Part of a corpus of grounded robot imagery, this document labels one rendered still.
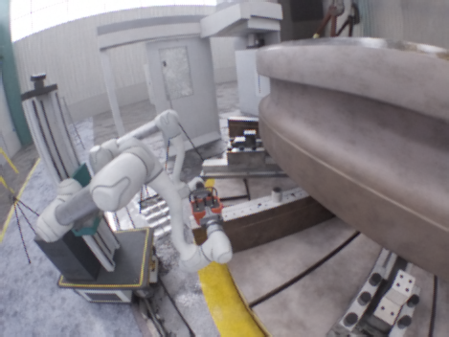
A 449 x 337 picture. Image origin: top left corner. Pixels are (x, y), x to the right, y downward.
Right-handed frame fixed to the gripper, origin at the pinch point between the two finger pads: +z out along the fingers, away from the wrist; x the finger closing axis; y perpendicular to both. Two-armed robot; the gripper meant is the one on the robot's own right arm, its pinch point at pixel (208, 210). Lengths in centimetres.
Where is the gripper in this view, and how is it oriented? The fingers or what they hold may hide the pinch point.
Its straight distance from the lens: 125.7
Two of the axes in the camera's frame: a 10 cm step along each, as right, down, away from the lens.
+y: -1.0, -8.7, -4.9
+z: -2.6, -4.5, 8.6
